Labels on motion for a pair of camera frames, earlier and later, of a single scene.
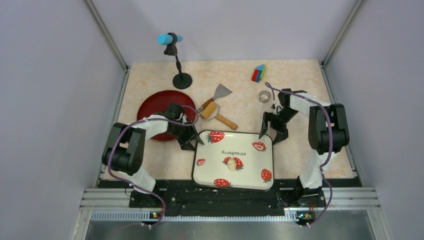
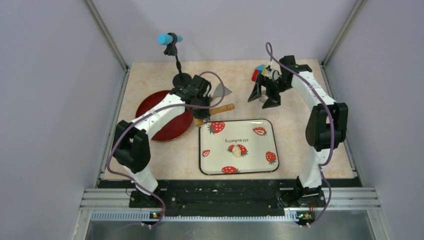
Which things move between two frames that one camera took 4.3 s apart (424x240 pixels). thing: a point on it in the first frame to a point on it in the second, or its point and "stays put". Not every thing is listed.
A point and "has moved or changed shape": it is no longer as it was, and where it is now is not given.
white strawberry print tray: [233, 159] has moved or changed shape
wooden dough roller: [211, 113] has moved or changed shape
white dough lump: [231, 164] to [236, 151]
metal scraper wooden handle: [220, 91] stays put
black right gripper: [268, 116] to [264, 82]
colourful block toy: [258, 73] stays put
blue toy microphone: [167, 39] stays put
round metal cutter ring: [264, 96] stays put
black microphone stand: [181, 80] stays put
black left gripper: [191, 132] to [204, 114]
